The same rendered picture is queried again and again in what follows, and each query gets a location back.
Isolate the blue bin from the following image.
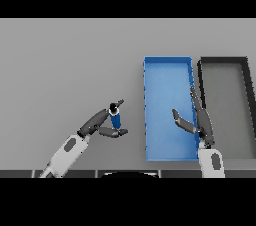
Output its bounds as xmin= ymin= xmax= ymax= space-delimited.
xmin=143 ymin=55 xmax=200 ymax=162

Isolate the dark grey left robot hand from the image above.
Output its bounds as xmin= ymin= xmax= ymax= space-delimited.
xmin=77 ymin=98 xmax=129 ymax=139

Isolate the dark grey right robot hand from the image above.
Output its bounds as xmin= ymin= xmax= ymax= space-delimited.
xmin=171 ymin=85 xmax=216 ymax=148

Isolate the blue pipe with dark end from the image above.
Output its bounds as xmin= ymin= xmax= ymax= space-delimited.
xmin=108 ymin=102 xmax=122 ymax=130

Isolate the dark grey bin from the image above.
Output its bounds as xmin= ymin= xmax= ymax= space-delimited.
xmin=197 ymin=56 xmax=256 ymax=160

